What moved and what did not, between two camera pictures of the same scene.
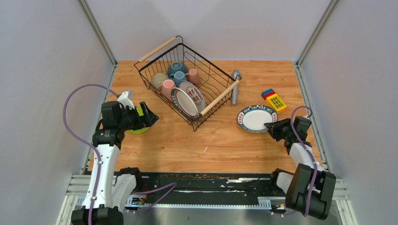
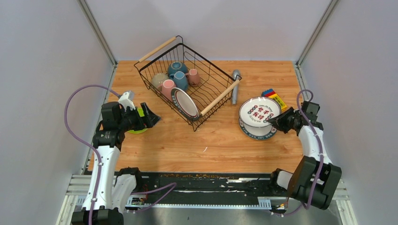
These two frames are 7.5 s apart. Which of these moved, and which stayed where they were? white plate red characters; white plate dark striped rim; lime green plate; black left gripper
Moved: white plate red characters
Stayed: white plate dark striped rim; black left gripper; lime green plate
